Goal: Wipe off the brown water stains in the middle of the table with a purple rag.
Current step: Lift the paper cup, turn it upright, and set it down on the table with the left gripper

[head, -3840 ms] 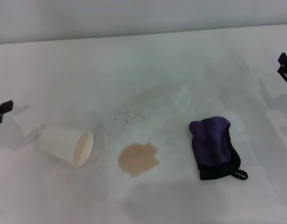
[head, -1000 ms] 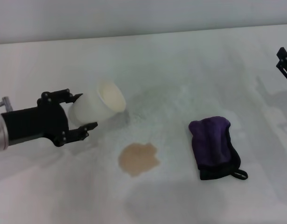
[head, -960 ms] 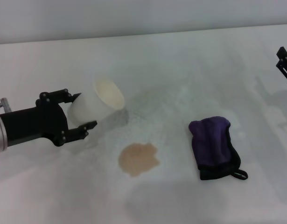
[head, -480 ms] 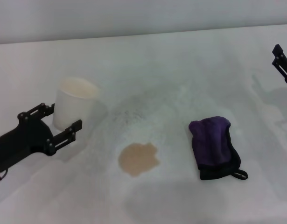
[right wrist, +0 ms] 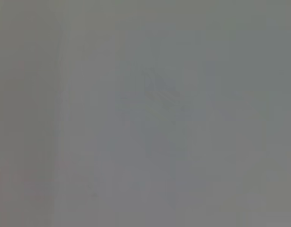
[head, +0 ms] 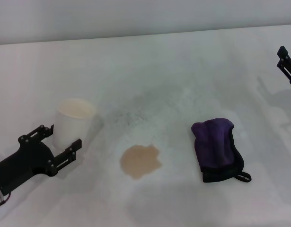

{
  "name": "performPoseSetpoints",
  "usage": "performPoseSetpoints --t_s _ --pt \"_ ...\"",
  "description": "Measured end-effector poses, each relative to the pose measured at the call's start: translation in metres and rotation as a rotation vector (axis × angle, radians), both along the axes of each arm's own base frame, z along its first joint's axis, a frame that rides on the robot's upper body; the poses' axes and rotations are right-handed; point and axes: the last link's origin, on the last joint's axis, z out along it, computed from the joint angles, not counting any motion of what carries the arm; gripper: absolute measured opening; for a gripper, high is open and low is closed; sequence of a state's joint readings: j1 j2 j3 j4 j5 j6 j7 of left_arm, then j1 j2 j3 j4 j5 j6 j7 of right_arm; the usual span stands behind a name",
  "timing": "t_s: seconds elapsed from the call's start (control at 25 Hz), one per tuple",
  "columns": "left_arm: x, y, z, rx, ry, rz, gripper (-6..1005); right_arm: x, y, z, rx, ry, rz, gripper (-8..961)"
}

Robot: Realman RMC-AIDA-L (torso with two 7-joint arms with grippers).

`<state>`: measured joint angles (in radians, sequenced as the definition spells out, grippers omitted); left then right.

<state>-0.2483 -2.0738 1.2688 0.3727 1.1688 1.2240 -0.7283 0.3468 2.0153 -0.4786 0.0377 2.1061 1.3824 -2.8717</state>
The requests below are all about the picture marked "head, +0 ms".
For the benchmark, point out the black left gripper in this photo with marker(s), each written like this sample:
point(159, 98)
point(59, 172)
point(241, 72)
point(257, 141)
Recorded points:
point(24, 163)

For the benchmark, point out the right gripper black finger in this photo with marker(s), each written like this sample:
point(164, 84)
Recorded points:
point(287, 63)

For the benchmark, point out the white paper cup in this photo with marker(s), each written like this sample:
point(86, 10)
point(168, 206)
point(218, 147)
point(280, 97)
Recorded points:
point(69, 127)

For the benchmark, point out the purple rag with black trim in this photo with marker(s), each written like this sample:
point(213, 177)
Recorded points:
point(214, 146)

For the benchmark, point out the brown water stain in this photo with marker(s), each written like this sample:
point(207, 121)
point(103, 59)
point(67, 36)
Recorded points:
point(140, 162)

